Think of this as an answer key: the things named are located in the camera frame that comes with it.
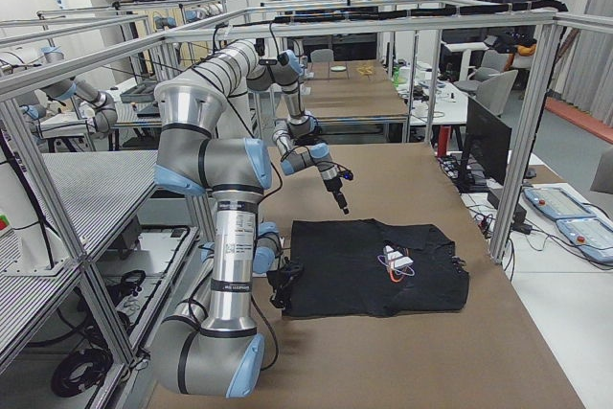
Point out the teach pendant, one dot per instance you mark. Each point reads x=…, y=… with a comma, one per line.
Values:
x=555, y=203
x=591, y=235

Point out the black computer monitor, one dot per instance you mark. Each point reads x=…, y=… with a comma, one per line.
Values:
x=485, y=154

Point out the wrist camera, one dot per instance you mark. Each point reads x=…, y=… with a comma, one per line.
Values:
x=346, y=175

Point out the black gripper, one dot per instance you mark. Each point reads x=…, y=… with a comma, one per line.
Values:
x=285, y=281
x=333, y=186

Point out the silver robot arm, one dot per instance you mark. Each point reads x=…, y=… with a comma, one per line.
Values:
x=287, y=107
x=210, y=345

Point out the grey office chair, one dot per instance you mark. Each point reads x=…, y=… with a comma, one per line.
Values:
x=492, y=81

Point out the black graphic t-shirt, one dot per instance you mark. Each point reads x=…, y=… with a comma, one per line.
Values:
x=366, y=267

